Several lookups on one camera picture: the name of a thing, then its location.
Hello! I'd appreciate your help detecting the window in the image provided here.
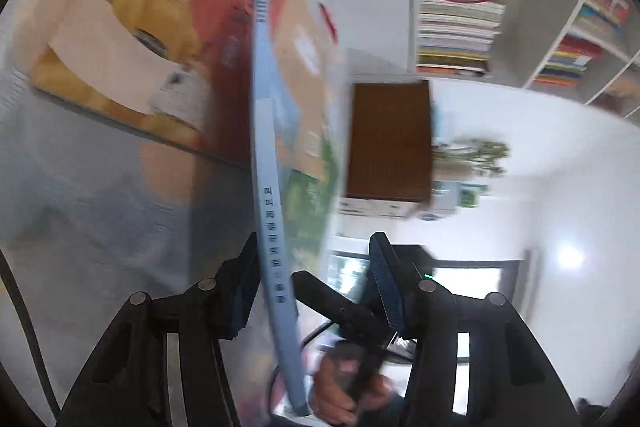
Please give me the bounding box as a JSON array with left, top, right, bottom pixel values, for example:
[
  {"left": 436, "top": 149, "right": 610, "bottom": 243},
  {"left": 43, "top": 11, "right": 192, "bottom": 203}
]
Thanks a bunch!
[{"left": 326, "top": 251, "right": 523, "bottom": 300}]

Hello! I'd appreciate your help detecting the person right hand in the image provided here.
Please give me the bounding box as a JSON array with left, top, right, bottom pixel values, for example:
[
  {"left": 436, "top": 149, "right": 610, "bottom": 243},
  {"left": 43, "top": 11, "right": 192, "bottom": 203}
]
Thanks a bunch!
[{"left": 309, "top": 340, "right": 397, "bottom": 426}]

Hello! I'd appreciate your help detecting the light blue cartoon book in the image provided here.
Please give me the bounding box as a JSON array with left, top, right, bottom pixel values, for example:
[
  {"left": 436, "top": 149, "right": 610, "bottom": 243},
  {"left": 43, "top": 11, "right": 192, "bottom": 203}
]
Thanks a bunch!
[{"left": 250, "top": 0, "right": 350, "bottom": 417}]

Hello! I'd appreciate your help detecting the wooden sideboard cabinet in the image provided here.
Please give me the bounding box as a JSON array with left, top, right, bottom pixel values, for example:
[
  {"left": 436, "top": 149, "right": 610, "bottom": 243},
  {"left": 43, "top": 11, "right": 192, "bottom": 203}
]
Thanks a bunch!
[{"left": 340, "top": 81, "right": 434, "bottom": 219}]

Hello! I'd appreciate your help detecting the tan kraft cover book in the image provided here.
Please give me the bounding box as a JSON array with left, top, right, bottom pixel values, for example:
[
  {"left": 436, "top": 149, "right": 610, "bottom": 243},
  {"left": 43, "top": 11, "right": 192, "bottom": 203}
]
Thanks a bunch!
[{"left": 274, "top": 0, "right": 345, "bottom": 112}]

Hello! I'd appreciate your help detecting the red book with yellow figure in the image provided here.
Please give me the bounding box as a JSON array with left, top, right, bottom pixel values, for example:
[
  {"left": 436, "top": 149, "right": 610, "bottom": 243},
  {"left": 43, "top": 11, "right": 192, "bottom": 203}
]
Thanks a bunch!
[{"left": 11, "top": 0, "right": 284, "bottom": 164}]

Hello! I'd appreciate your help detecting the green canister on microwave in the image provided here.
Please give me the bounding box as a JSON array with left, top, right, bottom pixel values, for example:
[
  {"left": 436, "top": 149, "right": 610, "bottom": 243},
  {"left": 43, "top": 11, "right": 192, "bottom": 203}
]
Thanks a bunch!
[{"left": 458, "top": 183, "right": 490, "bottom": 208}]

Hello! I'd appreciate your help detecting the red tassel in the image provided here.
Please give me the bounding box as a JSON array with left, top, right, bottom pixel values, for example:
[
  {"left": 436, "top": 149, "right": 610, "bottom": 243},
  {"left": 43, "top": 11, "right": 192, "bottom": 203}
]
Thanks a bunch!
[{"left": 319, "top": 3, "right": 338, "bottom": 44}]

